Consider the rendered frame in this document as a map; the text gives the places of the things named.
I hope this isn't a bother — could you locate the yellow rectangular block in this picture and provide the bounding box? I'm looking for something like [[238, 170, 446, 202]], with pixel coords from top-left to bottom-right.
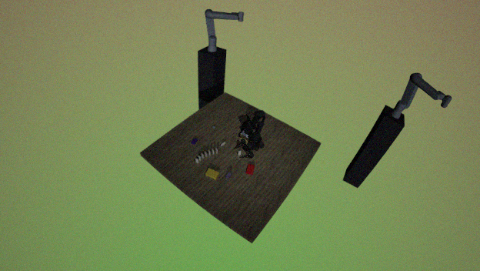
[[205, 168, 219, 179]]

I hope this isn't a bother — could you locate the red flat block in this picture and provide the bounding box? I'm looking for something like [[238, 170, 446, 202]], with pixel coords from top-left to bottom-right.
[[246, 164, 255, 175]]

